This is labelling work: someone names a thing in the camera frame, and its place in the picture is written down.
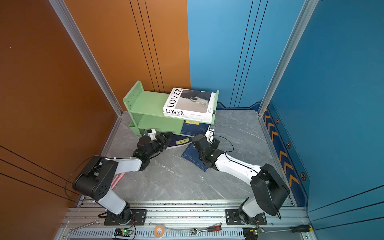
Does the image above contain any silver wrench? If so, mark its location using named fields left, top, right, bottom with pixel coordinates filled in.
left=69, top=220, right=100, bottom=234

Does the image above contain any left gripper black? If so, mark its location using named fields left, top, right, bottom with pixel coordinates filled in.
left=145, top=132, right=173, bottom=160

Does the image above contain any blue book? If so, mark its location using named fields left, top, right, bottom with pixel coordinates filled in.
left=181, top=121, right=211, bottom=137
left=143, top=130, right=193, bottom=151
left=182, top=144, right=209, bottom=172

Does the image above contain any white book with brown pattern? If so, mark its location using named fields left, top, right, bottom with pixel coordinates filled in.
left=163, top=113, right=212, bottom=124

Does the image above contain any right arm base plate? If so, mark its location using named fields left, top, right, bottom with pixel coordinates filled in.
left=225, top=209, right=268, bottom=226

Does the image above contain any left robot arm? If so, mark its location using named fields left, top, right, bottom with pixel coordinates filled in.
left=73, top=132, right=173, bottom=225

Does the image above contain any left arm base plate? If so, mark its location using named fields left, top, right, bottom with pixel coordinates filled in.
left=104, top=209, right=147, bottom=226

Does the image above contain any pink strip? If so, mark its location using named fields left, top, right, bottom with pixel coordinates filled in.
left=111, top=173, right=126, bottom=189

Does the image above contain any yellow black screwdriver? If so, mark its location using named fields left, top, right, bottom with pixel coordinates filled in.
left=264, top=225, right=313, bottom=233

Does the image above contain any white LOVER book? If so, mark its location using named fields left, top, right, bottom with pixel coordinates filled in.
left=163, top=88, right=217, bottom=119

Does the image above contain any small circuit board right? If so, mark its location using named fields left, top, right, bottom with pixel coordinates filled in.
left=243, top=228, right=261, bottom=240

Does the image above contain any green two-tier shelf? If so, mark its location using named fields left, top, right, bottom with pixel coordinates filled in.
left=123, top=81, right=219, bottom=136

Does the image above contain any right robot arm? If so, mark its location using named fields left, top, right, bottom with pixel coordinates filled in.
left=192, top=134, right=290, bottom=225

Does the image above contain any tape roll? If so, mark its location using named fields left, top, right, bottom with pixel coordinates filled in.
left=154, top=225, right=166, bottom=239

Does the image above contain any small circuit board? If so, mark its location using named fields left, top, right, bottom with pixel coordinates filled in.
left=113, top=228, right=135, bottom=240
left=243, top=228, right=261, bottom=240

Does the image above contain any ratchet with red handle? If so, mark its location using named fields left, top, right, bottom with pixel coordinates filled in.
left=190, top=225, right=222, bottom=236

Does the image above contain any small circuit board left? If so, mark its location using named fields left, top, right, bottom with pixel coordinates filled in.
left=113, top=228, right=135, bottom=240

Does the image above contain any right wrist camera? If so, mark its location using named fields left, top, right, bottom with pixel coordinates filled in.
left=205, top=125, right=216, bottom=144

